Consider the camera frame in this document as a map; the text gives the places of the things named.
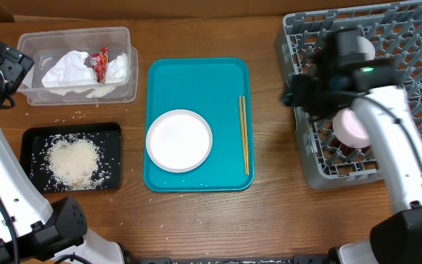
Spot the small pink bowl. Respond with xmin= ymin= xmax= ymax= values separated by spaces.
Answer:
xmin=333 ymin=109 xmax=370 ymax=149

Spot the white napkin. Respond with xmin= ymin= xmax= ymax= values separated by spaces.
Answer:
xmin=86 ymin=54 xmax=128 ymax=98
xmin=42 ymin=51 xmax=97 ymax=96

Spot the grey-green bowl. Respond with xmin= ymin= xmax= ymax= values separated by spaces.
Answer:
xmin=357 ymin=36 xmax=376 ymax=61

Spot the red sauce packet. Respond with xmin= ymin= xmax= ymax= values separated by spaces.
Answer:
xmin=91 ymin=47 xmax=108 ymax=83

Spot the pile of white rice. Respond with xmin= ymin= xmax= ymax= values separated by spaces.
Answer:
xmin=27 ymin=132 xmax=120 ymax=194

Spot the large white plate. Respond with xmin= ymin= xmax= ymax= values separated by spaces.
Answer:
xmin=146 ymin=109 xmax=213 ymax=173

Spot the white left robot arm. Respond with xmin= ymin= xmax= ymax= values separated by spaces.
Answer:
xmin=0 ymin=41 xmax=137 ymax=263

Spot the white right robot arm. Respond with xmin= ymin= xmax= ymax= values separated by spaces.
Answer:
xmin=281 ymin=29 xmax=422 ymax=263

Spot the clear plastic waste bin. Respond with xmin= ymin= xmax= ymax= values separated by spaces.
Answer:
xmin=18 ymin=27 xmax=138 ymax=106

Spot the black food waste tray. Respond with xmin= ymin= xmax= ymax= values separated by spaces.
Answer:
xmin=20 ymin=122 xmax=122 ymax=194

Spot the grey dishwasher rack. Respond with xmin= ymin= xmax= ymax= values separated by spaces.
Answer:
xmin=275 ymin=1 xmax=422 ymax=189

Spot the white napkin in bin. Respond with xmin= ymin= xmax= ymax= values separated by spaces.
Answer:
xmin=86 ymin=54 xmax=128 ymax=98

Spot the teal serving tray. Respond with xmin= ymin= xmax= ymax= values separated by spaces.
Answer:
xmin=144 ymin=57 xmax=255 ymax=192

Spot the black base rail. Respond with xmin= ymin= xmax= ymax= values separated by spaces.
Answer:
xmin=138 ymin=254 xmax=327 ymax=264

